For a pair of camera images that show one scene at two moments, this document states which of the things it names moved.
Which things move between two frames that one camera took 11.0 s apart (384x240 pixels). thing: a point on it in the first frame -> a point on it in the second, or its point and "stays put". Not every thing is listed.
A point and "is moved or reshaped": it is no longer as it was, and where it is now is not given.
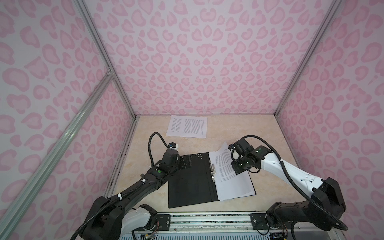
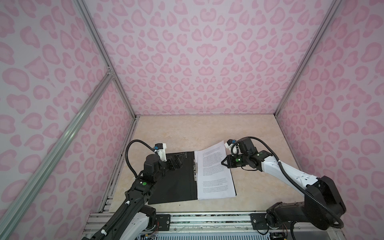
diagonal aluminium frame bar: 8,209 stays put
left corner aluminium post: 84,13 stays put
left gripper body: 182,165 -> 170,165
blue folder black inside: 195,182 is moved or reshaped
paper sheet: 187,126 -> 214,178
